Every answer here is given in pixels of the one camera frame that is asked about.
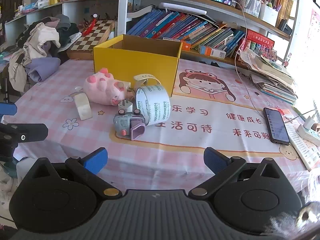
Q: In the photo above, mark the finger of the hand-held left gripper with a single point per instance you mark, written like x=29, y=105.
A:
x=25, y=132
x=7, y=109

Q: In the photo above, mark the large white printed tape roll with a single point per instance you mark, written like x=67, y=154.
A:
x=155, y=102

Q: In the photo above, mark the red books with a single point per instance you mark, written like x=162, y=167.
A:
x=260, y=40

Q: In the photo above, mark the black smartphone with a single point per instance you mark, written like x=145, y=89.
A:
x=276, y=126

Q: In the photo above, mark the orange and white small box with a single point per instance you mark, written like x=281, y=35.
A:
x=212, y=51

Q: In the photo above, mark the white printed slim box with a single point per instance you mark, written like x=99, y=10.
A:
x=171, y=39

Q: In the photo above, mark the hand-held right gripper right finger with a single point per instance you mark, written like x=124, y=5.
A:
x=215, y=160

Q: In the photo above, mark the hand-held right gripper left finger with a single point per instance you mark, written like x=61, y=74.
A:
x=96, y=158

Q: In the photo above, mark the pile of clothes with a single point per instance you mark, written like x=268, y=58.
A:
x=37, y=42

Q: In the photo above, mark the white pen holder box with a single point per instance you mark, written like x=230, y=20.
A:
x=268, y=15

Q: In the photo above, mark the white power strip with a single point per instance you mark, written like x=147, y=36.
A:
x=308, y=135

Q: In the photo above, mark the yellow cardboard box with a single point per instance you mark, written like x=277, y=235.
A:
x=130, y=65

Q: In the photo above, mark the wooden chessboard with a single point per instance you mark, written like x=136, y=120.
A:
x=90, y=38

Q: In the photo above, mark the white bookshelf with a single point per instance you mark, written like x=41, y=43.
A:
x=122, y=10

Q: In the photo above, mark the red plastic toy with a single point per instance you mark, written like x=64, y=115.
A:
x=91, y=23

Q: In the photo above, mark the pink checked printed tablecloth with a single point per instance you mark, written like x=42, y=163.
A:
x=200, y=135

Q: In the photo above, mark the small white plug charger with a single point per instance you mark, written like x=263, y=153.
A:
x=126, y=106

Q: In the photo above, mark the row of colourful books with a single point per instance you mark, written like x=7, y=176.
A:
x=175, y=25

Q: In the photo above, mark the white wrist watch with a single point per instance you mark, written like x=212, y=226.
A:
x=143, y=77

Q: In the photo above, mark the pink plush toy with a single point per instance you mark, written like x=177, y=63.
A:
x=102, y=87

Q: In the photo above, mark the white wall shelf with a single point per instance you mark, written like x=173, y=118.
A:
x=75, y=5

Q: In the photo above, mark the stack of books and papers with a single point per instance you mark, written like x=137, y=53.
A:
x=275, y=80

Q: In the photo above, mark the white plugged-in charger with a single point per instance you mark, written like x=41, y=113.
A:
x=309, y=123

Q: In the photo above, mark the grey toy camera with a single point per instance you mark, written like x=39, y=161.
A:
x=125, y=125

